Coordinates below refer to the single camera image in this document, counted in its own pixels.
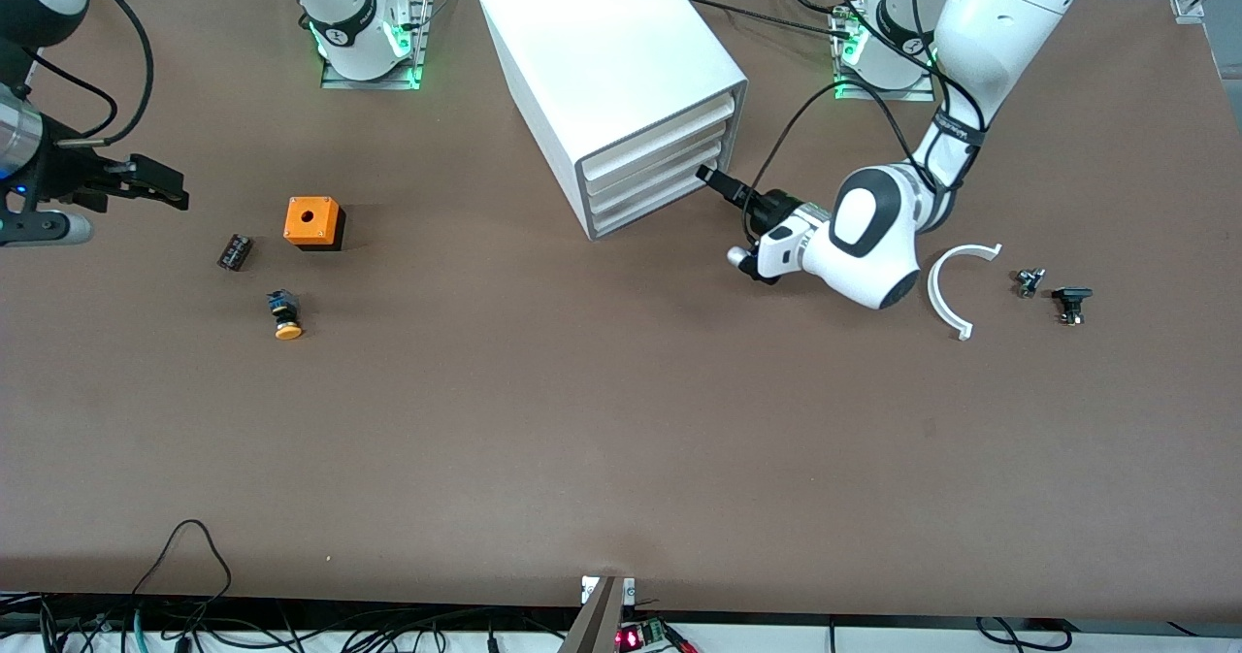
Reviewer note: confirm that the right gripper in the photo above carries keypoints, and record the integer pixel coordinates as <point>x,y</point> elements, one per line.
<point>76,177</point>

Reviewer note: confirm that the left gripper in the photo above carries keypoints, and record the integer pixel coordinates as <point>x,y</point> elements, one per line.
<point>773,209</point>

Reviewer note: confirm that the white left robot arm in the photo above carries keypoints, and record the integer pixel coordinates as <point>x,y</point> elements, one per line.
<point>864,236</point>

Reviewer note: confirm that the yellow push button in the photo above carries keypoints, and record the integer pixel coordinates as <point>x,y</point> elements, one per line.
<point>286,328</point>

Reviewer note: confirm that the white drawer cabinet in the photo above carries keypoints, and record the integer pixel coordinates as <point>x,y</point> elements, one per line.
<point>602,42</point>

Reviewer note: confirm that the small black electronic component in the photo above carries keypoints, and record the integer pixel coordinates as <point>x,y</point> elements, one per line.
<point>235,251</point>

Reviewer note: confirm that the white semicircular plastic clamp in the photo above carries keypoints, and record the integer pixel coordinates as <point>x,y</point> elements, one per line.
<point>934,289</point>

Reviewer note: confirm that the small chrome metal fitting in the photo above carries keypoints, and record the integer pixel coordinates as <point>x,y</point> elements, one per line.
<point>1029,282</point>

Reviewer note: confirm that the electronics board with red light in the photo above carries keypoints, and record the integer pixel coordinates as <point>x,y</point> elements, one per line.
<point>640,636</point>

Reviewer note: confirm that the orange button enclosure box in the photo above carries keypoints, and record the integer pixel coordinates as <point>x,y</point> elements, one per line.
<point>310,218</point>

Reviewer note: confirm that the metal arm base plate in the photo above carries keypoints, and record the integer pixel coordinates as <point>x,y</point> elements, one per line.
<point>883,94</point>
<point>369,81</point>

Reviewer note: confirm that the black switch component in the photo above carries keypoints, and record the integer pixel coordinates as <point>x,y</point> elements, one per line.
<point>1071,295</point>

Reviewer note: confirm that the aluminium strut bracket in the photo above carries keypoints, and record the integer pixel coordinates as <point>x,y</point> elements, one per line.
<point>597,614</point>

